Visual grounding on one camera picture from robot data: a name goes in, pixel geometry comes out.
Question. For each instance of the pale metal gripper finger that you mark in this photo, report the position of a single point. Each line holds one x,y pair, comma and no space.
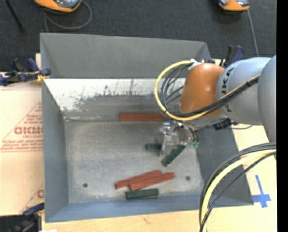
167,147
163,132

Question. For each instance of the dark green flat block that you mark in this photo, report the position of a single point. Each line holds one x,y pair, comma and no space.
141,193
151,146
170,158

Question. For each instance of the red-brown flat block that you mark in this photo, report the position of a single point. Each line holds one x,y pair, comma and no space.
156,179
134,179
140,117

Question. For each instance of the grey metal bin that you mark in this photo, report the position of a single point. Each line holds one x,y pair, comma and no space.
110,149

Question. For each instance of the brown cardboard board red print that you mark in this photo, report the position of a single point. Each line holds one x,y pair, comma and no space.
18,168

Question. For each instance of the black cylinder on white bracket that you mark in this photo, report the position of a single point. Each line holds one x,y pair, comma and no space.
221,125

